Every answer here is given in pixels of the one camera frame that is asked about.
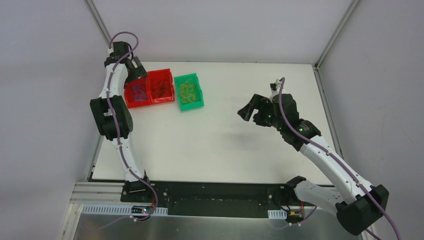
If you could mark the left circuit board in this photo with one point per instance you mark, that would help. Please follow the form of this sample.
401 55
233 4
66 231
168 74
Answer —
142 210

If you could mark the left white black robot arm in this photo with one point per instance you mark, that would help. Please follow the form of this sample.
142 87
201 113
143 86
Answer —
112 116

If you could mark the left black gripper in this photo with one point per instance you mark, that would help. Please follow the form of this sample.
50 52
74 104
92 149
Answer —
133 68

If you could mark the green plastic bin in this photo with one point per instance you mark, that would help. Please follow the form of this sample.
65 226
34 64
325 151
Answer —
188 92

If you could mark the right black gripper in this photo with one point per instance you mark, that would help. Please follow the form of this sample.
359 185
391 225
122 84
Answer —
262 110

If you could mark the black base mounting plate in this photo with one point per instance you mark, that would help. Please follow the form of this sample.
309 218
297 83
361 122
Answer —
213 199

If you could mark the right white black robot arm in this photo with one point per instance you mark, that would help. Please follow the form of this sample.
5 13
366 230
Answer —
356 202

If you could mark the aluminium frame rail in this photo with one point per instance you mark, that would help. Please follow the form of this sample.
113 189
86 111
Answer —
96 193

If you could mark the red plastic bin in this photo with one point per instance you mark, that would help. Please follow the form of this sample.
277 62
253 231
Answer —
156 88

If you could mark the right circuit board connector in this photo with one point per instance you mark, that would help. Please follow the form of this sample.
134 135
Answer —
294 217

